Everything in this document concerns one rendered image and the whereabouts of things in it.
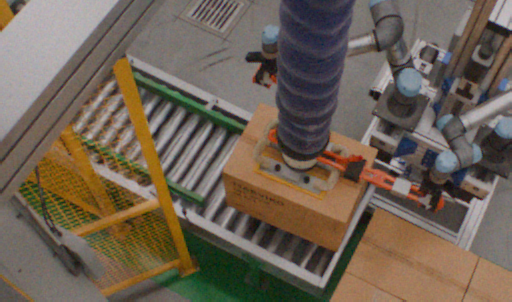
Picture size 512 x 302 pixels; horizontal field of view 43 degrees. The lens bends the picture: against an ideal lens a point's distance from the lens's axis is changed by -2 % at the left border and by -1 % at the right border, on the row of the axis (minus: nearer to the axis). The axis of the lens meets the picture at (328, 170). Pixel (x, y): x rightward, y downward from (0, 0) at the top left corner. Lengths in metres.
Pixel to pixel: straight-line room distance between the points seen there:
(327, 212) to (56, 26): 2.12
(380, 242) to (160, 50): 2.11
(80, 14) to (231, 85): 3.57
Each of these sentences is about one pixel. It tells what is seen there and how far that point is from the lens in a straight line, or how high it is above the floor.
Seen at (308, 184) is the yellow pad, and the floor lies 1.09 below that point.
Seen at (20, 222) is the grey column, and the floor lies 2.09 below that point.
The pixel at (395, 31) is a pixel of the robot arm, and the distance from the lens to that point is 2.71.
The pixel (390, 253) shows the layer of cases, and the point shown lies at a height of 0.54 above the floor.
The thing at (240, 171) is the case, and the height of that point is 1.07.
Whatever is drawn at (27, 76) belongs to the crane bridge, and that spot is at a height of 3.05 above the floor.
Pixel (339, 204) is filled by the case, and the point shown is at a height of 1.07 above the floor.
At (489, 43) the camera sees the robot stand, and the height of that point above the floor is 1.54.
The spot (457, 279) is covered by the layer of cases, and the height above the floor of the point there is 0.54.
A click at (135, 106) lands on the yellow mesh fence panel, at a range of 2.27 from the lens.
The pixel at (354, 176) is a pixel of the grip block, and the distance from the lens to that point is 2.81.
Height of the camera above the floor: 3.74
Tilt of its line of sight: 64 degrees down
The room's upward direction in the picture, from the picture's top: 12 degrees clockwise
